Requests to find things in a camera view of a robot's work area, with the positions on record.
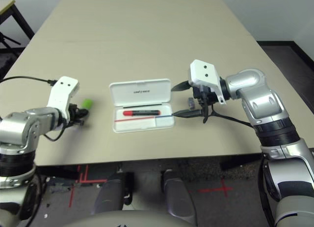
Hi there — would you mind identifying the beige robot torso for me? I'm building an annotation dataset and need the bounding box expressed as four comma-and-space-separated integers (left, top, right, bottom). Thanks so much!
61, 210, 194, 227

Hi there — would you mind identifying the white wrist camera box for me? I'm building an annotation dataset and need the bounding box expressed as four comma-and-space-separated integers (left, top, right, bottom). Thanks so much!
46, 76, 80, 119
188, 59, 226, 105

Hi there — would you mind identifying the grey robot leg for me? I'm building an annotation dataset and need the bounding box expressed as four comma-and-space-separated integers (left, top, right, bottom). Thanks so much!
92, 171, 135, 215
160, 170, 197, 218

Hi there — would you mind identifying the red floor tape corner mark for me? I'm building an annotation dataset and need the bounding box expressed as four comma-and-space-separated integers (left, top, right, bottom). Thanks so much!
76, 165, 108, 183

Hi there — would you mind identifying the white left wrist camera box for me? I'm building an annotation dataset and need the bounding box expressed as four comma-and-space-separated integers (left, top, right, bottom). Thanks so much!
46, 76, 80, 119

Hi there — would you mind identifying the white plastic pencil case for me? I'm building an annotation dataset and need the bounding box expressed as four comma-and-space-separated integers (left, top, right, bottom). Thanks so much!
109, 78, 175, 134

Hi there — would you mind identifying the grey robot right leg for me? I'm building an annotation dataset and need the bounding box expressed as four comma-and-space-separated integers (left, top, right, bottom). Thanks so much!
160, 170, 197, 218

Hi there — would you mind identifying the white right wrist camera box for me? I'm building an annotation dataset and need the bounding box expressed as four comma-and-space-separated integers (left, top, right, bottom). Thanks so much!
188, 59, 226, 105

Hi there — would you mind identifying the black marker with red cap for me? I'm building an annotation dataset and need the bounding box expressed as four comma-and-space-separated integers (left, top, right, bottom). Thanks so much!
122, 109, 161, 116

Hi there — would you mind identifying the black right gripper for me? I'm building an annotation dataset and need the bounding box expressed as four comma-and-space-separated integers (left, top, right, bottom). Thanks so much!
171, 81, 218, 124

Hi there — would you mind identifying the black table base foot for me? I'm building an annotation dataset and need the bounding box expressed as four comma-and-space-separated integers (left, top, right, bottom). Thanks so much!
36, 167, 79, 180
219, 155, 261, 170

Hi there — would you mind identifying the black tripod stand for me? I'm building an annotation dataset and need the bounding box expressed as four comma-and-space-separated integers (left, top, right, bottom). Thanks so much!
0, 31, 22, 56

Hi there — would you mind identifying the green correction tape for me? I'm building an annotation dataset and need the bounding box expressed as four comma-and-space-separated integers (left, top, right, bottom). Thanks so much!
81, 98, 94, 110

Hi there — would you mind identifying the black foam floor mat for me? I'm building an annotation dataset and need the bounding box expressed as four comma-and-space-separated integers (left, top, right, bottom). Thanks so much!
0, 52, 15, 78

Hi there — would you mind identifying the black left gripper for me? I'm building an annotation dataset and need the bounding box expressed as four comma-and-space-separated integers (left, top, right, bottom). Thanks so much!
66, 103, 89, 127

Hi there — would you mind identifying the side table with black frame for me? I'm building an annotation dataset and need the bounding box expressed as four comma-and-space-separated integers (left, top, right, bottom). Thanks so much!
0, 0, 35, 51

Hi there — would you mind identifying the grey robot left leg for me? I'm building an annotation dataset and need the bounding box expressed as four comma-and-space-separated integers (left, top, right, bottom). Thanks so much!
92, 171, 135, 215

